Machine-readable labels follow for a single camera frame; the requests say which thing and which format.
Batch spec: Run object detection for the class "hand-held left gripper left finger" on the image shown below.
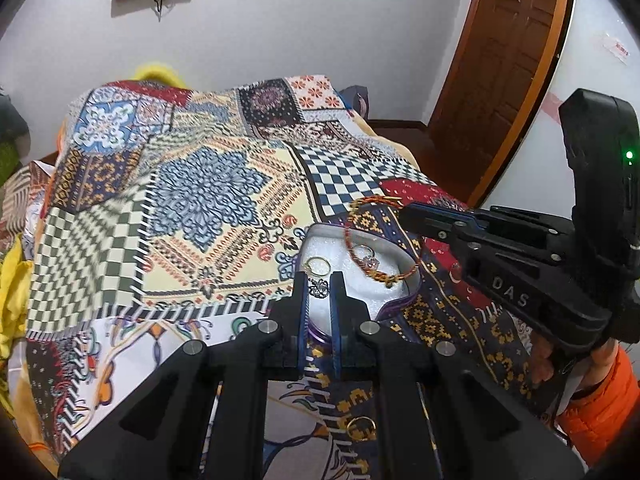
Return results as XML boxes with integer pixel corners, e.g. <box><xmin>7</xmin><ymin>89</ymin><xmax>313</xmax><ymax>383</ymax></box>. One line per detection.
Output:
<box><xmin>59</xmin><ymin>271</ymin><xmax>308</xmax><ymax>480</ymax></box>

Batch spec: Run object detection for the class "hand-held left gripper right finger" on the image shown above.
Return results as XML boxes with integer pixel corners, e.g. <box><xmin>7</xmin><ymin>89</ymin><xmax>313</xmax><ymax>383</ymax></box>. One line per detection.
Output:
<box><xmin>330</xmin><ymin>270</ymin><xmax>587</xmax><ymax>480</ymax></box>

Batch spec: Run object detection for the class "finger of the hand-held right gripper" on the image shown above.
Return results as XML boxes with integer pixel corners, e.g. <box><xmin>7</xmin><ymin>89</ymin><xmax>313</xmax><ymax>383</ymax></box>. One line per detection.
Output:
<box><xmin>407</xmin><ymin>220</ymin><xmax>463</xmax><ymax>272</ymax></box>
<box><xmin>398</xmin><ymin>201</ymin><xmax>483</xmax><ymax>228</ymax></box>

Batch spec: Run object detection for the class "purple heart-shaped jewelry box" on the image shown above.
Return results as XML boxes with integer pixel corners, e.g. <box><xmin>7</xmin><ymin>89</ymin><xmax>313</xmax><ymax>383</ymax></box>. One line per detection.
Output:
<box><xmin>299</xmin><ymin>222</ymin><xmax>425</xmax><ymax>345</ymax></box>

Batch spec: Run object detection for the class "red and gold braided bracelet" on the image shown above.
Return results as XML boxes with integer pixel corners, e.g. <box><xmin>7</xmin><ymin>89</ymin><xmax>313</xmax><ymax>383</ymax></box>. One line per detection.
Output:
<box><xmin>343</xmin><ymin>196</ymin><xmax>425</xmax><ymax>287</ymax></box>

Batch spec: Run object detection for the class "orange sleeved right forearm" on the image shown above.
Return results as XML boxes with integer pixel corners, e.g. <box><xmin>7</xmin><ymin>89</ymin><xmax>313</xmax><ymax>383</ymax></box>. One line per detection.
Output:
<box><xmin>554</xmin><ymin>342</ymin><xmax>640</xmax><ymax>467</ymax></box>

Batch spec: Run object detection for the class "person's right hand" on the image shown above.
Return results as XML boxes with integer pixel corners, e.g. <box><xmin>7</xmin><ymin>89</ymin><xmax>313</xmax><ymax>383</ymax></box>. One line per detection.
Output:
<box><xmin>529</xmin><ymin>331</ymin><xmax>618</xmax><ymax>413</ymax></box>

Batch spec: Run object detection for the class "dark blue pillow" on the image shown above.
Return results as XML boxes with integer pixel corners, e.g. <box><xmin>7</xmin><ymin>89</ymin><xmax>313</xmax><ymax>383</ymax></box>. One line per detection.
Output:
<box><xmin>339</xmin><ymin>85</ymin><xmax>372</xmax><ymax>123</ymax></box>

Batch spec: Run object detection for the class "patchwork printed blanket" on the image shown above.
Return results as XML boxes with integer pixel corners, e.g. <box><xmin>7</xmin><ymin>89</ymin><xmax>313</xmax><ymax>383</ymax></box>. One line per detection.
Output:
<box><xmin>10</xmin><ymin>74</ymin><xmax>556</xmax><ymax>480</ymax></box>

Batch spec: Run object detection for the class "brown wooden door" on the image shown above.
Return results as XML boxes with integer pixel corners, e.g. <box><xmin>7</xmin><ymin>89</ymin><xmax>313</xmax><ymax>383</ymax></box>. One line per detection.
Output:
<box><xmin>367</xmin><ymin>0</ymin><xmax>576</xmax><ymax>211</ymax></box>

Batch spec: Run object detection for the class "yellow pillow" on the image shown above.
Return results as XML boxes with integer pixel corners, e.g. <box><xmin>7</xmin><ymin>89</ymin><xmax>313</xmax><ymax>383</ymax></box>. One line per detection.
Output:
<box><xmin>131</xmin><ymin>61</ymin><xmax>188</xmax><ymax>88</ymax></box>

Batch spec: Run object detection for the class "yellow cloth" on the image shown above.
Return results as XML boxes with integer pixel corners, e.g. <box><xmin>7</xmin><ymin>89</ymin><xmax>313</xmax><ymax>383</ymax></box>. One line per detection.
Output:
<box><xmin>0</xmin><ymin>232</ymin><xmax>38</xmax><ymax>361</ymax></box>

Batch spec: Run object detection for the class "grey and green cloth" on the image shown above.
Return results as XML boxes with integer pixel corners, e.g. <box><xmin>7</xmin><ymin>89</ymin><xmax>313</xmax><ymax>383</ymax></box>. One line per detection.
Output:
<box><xmin>0</xmin><ymin>87</ymin><xmax>32</xmax><ymax>186</ymax></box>

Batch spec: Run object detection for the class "thin gold ring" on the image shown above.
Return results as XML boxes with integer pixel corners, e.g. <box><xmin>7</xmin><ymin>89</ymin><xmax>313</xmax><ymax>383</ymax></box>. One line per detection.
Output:
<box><xmin>304</xmin><ymin>256</ymin><xmax>332</xmax><ymax>279</ymax></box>

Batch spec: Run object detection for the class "silver ring with stone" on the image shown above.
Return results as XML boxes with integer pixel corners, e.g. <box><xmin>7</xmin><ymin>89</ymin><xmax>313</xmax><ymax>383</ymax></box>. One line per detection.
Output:
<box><xmin>352</xmin><ymin>244</ymin><xmax>385</xmax><ymax>272</ymax></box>

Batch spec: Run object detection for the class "wide gold ring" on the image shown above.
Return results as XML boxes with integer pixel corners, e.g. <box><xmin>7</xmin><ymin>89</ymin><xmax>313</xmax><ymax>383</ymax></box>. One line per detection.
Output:
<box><xmin>345</xmin><ymin>416</ymin><xmax>377</xmax><ymax>441</ymax></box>

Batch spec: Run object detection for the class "red and white wall sticker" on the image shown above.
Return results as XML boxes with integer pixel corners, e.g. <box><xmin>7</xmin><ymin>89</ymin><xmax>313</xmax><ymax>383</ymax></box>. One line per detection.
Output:
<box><xmin>597</xmin><ymin>32</ymin><xmax>632</xmax><ymax>65</ymax></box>

